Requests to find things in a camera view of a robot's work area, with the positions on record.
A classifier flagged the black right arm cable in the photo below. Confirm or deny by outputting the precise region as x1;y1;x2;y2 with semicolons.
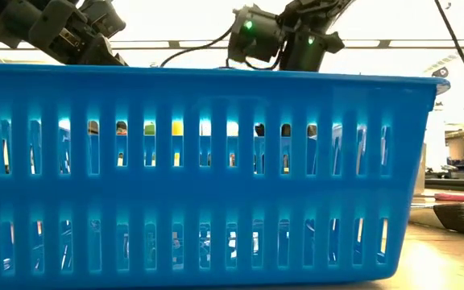
159;23;237;68

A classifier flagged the long ceiling light strip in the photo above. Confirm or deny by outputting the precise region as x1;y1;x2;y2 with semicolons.
106;39;464;51

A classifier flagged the black desk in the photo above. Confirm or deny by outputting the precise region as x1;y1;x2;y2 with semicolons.
420;178;464;193

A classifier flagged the blue slotted plastic basket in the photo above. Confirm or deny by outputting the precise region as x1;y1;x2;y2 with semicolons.
0;63;452;290

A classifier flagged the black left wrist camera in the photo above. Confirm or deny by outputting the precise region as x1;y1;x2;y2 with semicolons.
79;0;127;40

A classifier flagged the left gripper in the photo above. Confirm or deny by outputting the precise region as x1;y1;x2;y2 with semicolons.
0;0;129;67

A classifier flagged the thin black cable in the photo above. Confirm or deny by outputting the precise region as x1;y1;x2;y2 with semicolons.
434;0;464;131

